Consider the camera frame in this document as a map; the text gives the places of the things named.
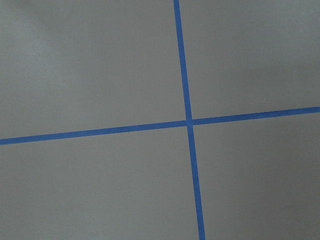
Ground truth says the blue tape strip crosswise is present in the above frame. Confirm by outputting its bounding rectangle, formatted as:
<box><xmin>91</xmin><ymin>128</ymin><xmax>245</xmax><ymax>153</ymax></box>
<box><xmin>0</xmin><ymin>106</ymin><xmax>320</xmax><ymax>146</ymax></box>

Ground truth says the blue tape strip lengthwise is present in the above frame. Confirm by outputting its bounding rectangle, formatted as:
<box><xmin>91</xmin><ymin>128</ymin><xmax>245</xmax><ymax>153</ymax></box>
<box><xmin>173</xmin><ymin>0</ymin><xmax>206</xmax><ymax>240</ymax></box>

